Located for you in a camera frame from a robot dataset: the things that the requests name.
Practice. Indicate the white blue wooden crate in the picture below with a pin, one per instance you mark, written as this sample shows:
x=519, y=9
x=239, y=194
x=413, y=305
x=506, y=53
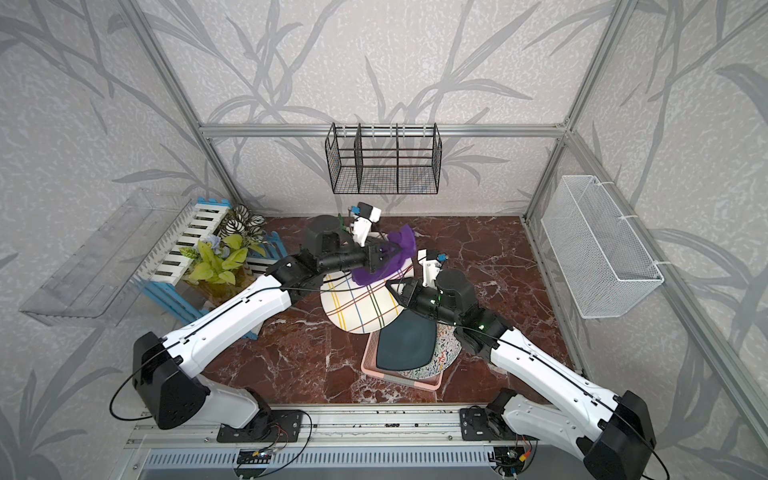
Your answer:
x=179, y=299

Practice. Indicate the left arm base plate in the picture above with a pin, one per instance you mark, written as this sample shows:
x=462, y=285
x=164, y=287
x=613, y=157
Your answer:
x=282, y=425

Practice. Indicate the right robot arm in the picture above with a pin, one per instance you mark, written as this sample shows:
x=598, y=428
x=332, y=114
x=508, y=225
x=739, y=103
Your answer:
x=612, y=434

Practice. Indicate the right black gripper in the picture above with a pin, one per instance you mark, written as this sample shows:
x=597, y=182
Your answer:
x=408, y=291

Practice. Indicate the green potted plant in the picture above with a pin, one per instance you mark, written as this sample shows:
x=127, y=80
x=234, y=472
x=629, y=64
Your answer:
x=218, y=268

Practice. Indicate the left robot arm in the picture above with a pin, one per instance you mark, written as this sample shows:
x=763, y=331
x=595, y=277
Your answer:
x=168, y=371

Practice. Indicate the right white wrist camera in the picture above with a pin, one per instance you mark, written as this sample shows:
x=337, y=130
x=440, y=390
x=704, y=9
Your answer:
x=431, y=262

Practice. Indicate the pink plastic tray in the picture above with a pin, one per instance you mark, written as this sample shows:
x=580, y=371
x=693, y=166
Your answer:
x=429, y=379

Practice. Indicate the purple cloth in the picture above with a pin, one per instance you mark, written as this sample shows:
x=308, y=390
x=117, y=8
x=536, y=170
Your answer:
x=385, y=257

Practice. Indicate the striped leaf plant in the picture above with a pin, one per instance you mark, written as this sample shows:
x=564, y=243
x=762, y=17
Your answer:
x=242, y=221

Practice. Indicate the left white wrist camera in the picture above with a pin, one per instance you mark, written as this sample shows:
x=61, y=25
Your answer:
x=365, y=217

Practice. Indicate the teal square plate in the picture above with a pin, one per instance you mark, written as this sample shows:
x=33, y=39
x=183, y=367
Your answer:
x=407, y=343

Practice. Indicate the black wire basket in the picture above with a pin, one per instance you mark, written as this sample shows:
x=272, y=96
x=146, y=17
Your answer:
x=390, y=160

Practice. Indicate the colourful patterned round plate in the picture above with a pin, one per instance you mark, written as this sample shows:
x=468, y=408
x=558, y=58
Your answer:
x=447, y=350

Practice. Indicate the white mesh basket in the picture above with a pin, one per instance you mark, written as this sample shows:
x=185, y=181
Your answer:
x=606, y=267

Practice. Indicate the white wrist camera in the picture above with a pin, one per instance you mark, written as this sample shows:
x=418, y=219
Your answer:
x=365, y=217
x=431, y=262

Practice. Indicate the clear plastic shelf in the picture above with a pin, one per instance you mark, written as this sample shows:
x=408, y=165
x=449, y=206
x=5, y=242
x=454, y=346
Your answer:
x=100, y=282

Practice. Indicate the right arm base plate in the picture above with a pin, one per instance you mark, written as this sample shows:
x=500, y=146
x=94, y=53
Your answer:
x=481, y=424

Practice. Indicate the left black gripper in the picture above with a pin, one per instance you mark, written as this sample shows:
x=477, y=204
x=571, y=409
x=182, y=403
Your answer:
x=370, y=254

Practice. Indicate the white plaid round plate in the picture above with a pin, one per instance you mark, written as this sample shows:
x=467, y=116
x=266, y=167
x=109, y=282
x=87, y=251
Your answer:
x=360, y=309

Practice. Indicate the aluminium mounting rail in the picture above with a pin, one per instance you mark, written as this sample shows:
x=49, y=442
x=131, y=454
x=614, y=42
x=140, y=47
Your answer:
x=332, y=425

